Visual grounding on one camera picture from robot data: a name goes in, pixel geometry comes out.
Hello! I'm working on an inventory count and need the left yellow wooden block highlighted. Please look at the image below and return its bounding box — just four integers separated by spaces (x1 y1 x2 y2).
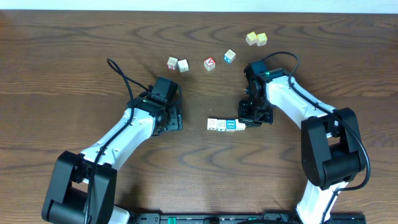
246 32 258 45

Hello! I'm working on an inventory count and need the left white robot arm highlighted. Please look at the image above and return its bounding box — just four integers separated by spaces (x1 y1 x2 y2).
42 96 182 223

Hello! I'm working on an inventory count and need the yellow wooden block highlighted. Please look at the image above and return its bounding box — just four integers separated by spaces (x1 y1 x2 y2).
256 32 268 46
246 32 258 45

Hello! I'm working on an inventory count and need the cream wooden number block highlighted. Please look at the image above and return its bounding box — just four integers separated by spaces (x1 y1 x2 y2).
207 118 218 130

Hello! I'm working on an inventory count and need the right yellow wooden block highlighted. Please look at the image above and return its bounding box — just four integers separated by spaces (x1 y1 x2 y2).
256 32 268 46

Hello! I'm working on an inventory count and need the green sided wooden block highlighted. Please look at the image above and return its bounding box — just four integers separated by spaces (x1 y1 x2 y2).
216 119 226 132

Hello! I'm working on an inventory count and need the plain cream wooden block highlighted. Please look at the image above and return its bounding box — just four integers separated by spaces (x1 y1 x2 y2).
235 119 246 131

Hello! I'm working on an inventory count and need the plain wooden letter block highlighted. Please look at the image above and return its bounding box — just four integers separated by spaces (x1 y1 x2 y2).
177 59 189 72

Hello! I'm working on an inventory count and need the blue faced wooden block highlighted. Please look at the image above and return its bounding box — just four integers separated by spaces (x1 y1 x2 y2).
226 119 236 132

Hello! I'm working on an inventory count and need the blue sided wooden block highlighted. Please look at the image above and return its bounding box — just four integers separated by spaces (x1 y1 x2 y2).
224 49 236 63

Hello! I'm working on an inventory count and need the red letter A block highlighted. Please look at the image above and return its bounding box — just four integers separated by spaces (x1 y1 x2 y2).
204 57 216 71

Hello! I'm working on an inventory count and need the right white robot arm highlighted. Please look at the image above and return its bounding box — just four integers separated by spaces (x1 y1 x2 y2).
238 67 370 223

